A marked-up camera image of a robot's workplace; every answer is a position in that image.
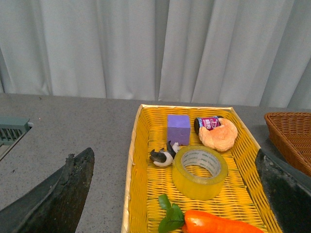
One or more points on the orange toy carrot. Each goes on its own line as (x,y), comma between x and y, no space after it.
(194,221)

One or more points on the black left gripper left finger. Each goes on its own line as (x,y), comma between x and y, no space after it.
(56,204)

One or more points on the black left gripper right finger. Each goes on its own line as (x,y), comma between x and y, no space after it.
(288,191)

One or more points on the panda figurine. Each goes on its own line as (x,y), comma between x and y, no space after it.
(163,157)

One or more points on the small purple labelled can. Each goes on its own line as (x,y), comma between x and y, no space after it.
(209,123)

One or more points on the grey curtain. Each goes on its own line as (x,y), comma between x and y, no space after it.
(235,52)

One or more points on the purple foam cube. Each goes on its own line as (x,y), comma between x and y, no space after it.
(178,129)

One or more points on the croissant bread toy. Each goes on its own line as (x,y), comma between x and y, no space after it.
(221,138)

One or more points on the yellow woven basket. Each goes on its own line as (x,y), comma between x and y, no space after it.
(241,197)

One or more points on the yellow clear tape roll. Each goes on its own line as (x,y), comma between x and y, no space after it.
(195,186)

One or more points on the brown wicker basket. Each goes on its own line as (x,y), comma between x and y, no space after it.
(290,132)

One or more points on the green plastic crate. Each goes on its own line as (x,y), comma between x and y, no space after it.
(12,129)

